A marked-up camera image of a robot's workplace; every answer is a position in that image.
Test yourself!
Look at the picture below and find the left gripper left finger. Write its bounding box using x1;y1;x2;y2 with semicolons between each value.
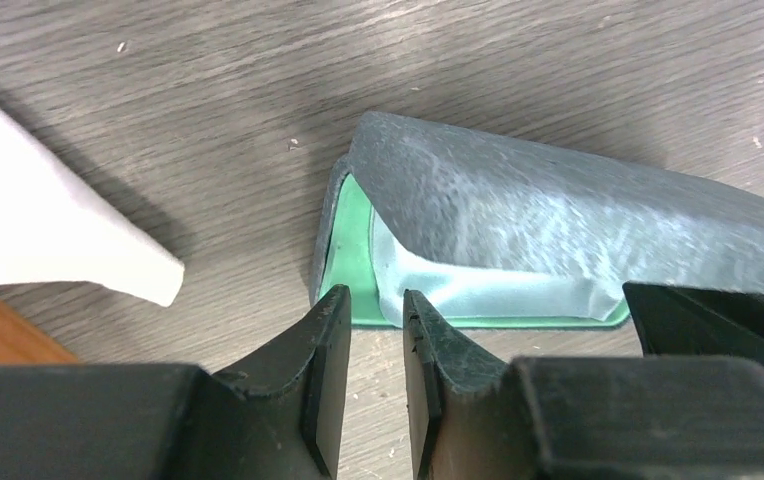
0;285;351;479

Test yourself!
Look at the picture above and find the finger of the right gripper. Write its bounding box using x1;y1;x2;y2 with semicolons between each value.
623;283;764;367

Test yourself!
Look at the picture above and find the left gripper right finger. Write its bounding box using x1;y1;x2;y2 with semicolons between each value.
403;290;764;479

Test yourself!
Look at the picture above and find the light blue cleaning cloth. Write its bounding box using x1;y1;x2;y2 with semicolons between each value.
369;213;629;329

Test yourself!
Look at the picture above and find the grey-blue glasses case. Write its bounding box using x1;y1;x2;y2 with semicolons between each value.
308;112;764;326

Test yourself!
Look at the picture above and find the white cloth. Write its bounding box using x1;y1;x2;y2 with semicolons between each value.
0;109;185;307

